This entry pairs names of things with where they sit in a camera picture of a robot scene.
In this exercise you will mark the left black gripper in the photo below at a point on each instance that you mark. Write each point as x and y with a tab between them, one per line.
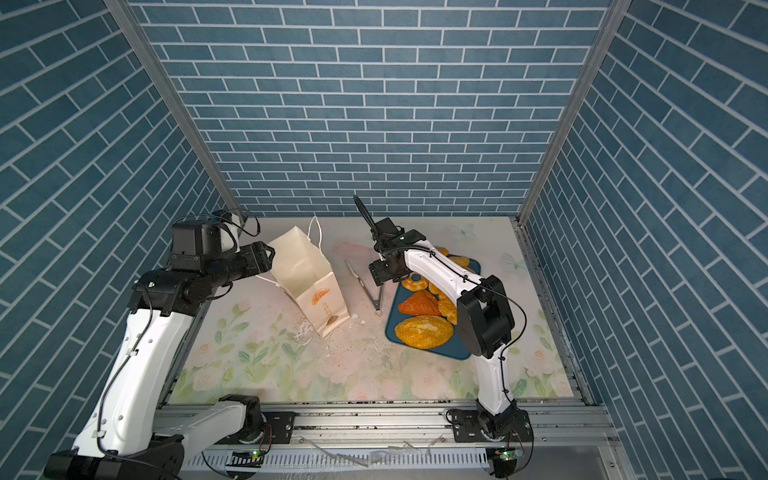
256	258

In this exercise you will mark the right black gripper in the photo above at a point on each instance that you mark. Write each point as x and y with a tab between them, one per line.
378	272

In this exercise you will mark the white paper bag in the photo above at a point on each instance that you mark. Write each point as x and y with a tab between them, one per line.
301	269

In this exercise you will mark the metal tongs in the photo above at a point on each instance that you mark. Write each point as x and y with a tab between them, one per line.
376	301

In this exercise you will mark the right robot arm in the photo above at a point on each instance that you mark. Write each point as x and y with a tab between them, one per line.
485	319

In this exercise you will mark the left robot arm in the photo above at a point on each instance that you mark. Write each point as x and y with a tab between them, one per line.
118	440

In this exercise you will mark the striped yellow bread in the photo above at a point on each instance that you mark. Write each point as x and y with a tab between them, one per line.
460	261

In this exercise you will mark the large sesame oval bread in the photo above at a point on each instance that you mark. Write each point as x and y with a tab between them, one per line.
424	332

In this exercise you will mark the orange triangular pastry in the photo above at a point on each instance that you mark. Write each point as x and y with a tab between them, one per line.
420	303

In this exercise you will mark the teal tray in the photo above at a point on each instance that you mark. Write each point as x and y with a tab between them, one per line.
446	280

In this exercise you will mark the small braided ring bread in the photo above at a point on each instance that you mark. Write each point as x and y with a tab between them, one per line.
415	282

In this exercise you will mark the large yellow ring bread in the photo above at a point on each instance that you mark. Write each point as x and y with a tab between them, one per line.
448	310

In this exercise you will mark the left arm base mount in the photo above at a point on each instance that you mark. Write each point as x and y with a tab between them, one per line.
276	429

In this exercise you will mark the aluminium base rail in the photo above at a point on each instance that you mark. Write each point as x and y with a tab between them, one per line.
571	440

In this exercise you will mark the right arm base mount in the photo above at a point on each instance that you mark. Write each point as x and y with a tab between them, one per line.
474	426

